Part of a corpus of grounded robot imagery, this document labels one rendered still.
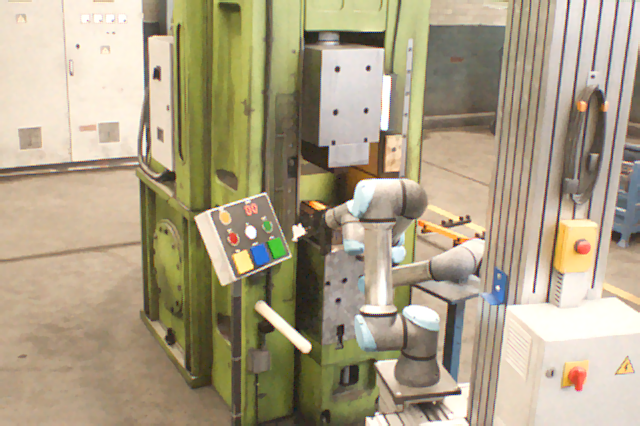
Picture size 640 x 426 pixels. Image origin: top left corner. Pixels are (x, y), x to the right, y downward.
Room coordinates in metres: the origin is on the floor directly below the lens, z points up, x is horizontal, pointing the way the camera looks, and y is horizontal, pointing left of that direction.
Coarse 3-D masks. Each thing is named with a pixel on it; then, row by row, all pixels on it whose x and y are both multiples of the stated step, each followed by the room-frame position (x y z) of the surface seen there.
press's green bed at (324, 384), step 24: (312, 360) 3.16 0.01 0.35; (336, 360) 3.12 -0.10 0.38; (360, 360) 3.19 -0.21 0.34; (384, 360) 3.26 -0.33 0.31; (312, 384) 3.16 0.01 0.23; (336, 384) 3.18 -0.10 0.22; (360, 384) 3.25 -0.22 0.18; (312, 408) 3.15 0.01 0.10; (336, 408) 3.13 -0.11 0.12; (360, 408) 3.20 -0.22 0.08
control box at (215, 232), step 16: (224, 208) 2.77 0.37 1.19; (240, 208) 2.83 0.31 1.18; (256, 208) 2.89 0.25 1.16; (208, 224) 2.70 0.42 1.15; (224, 224) 2.72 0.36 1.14; (240, 224) 2.78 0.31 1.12; (256, 224) 2.84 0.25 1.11; (272, 224) 2.91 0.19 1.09; (208, 240) 2.70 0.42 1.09; (224, 240) 2.68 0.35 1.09; (240, 240) 2.74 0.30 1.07; (256, 240) 2.80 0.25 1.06; (224, 256) 2.65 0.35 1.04; (288, 256) 2.88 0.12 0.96; (224, 272) 2.65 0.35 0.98
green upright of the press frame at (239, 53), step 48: (240, 0) 3.22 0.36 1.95; (288, 0) 3.20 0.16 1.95; (240, 48) 3.35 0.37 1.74; (288, 48) 3.21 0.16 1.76; (240, 96) 3.20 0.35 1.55; (288, 96) 3.21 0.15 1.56; (240, 144) 3.19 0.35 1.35; (288, 144) 3.21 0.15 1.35; (240, 192) 3.17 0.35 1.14; (288, 192) 3.22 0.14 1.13; (288, 240) 3.22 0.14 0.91; (288, 288) 3.22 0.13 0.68; (288, 384) 3.22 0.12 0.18
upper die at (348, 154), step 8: (304, 144) 3.34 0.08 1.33; (312, 144) 3.27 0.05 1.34; (344, 144) 3.19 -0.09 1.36; (352, 144) 3.20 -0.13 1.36; (360, 144) 3.22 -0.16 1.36; (368, 144) 3.24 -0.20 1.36; (304, 152) 3.34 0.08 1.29; (312, 152) 3.27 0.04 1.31; (320, 152) 3.21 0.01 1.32; (328, 152) 3.15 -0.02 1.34; (336, 152) 3.16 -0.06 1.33; (344, 152) 3.18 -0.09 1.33; (352, 152) 3.20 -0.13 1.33; (360, 152) 3.22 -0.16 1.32; (368, 152) 3.24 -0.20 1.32; (312, 160) 3.27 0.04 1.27; (320, 160) 3.21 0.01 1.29; (328, 160) 3.15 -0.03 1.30; (336, 160) 3.16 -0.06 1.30; (344, 160) 3.18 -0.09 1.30; (352, 160) 3.20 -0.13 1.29; (360, 160) 3.22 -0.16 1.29; (368, 160) 3.24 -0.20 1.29
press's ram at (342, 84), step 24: (312, 48) 3.20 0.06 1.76; (336, 48) 3.21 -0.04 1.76; (360, 48) 3.25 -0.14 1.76; (312, 72) 3.19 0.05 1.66; (336, 72) 3.16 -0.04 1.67; (360, 72) 3.21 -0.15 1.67; (312, 96) 3.18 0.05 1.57; (336, 96) 3.16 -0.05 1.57; (360, 96) 3.22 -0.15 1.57; (312, 120) 3.18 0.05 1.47; (336, 120) 3.16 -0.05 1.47; (360, 120) 3.22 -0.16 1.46; (336, 144) 3.16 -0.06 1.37
